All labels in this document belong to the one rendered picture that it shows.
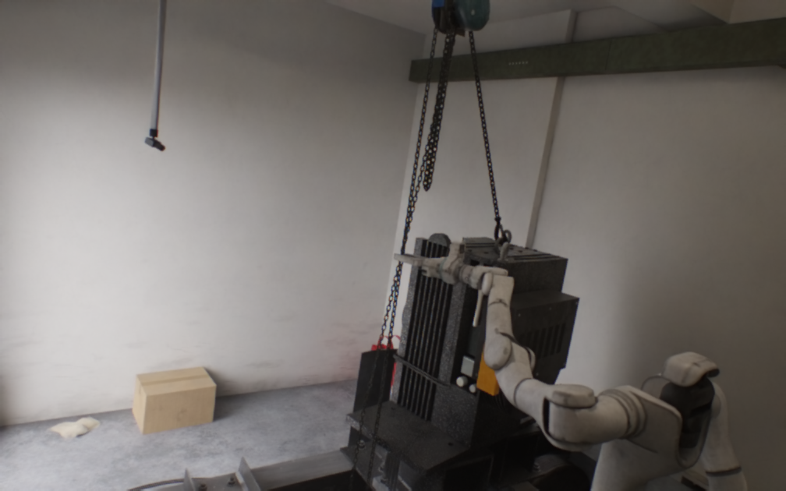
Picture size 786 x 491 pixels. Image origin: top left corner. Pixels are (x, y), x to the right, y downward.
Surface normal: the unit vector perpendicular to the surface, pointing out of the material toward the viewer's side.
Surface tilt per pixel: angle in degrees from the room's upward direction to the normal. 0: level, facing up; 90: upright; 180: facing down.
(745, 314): 90
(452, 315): 90
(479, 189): 90
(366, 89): 90
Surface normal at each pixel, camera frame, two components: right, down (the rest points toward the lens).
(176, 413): 0.59, 0.21
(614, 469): -0.77, 0.08
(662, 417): -0.43, 0.08
